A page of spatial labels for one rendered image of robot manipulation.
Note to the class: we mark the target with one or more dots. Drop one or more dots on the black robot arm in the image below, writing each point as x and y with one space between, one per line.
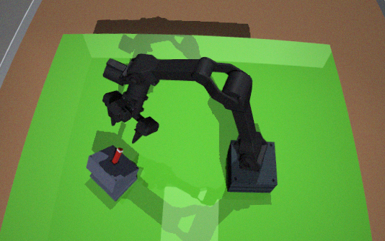
146 70

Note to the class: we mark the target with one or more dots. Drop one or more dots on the red peg with white band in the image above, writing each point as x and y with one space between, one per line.
117 155

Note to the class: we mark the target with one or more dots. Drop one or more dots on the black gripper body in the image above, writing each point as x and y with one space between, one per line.
145 126

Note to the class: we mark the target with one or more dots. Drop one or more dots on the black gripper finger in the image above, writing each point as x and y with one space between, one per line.
137 136
112 122

